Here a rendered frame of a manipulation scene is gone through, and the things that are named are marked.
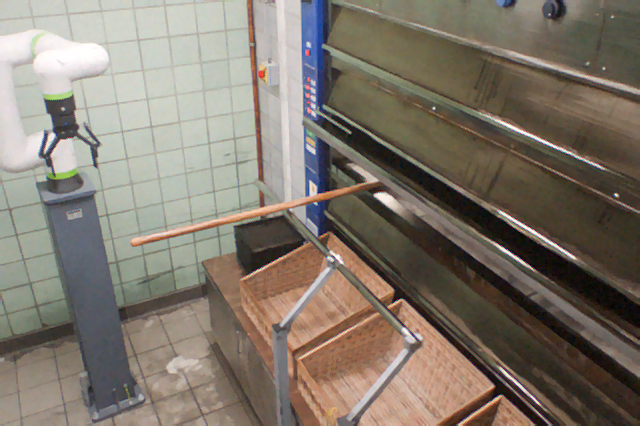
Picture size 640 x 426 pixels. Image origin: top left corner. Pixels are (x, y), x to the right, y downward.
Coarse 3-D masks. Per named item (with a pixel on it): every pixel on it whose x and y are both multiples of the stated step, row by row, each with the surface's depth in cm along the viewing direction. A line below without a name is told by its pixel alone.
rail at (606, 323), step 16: (320, 128) 251; (368, 160) 221; (416, 192) 198; (432, 208) 191; (464, 224) 179; (480, 240) 173; (512, 256) 164; (528, 272) 158; (560, 288) 151; (576, 304) 146; (592, 320) 143; (608, 320) 140; (624, 336) 135
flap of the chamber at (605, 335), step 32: (352, 128) 264; (352, 160) 231; (384, 160) 230; (448, 192) 208; (448, 224) 185; (480, 224) 186; (544, 256) 172; (544, 288) 154; (576, 288) 157; (608, 288) 159; (576, 320) 146
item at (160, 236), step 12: (336, 192) 250; (348, 192) 252; (288, 204) 242; (300, 204) 244; (228, 216) 232; (240, 216) 234; (252, 216) 236; (180, 228) 225; (192, 228) 226; (204, 228) 228; (132, 240) 218; (144, 240) 219; (156, 240) 222
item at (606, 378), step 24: (336, 168) 279; (360, 192) 263; (384, 192) 256; (408, 216) 237; (432, 240) 221; (456, 264) 211; (480, 264) 207; (504, 288) 195; (528, 312) 184; (552, 336) 177; (576, 336) 174; (576, 360) 170; (600, 360) 165; (624, 384) 157
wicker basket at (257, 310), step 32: (288, 256) 286; (320, 256) 295; (352, 256) 275; (288, 288) 294; (352, 288) 275; (384, 288) 255; (256, 320) 270; (320, 320) 275; (352, 320) 246; (288, 352) 242
